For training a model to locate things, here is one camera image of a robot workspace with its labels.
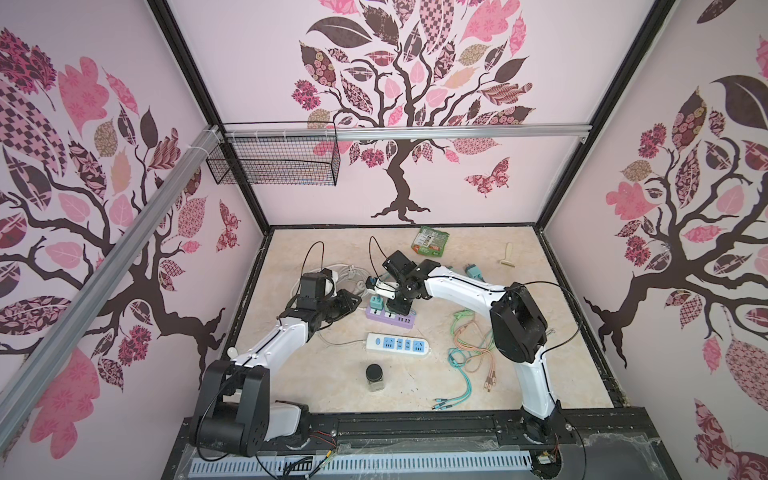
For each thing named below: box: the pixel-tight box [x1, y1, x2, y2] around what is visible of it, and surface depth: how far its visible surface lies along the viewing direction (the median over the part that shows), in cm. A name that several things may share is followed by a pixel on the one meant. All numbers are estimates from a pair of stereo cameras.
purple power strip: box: [366, 307, 416, 329], surface depth 94 cm
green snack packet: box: [411, 226, 450, 257], surface depth 116 cm
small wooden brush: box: [500, 242, 516, 268], surface depth 113 cm
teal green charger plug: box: [465, 263, 486, 283], surface depth 108 cm
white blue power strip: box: [366, 333, 431, 356], surface depth 87 cm
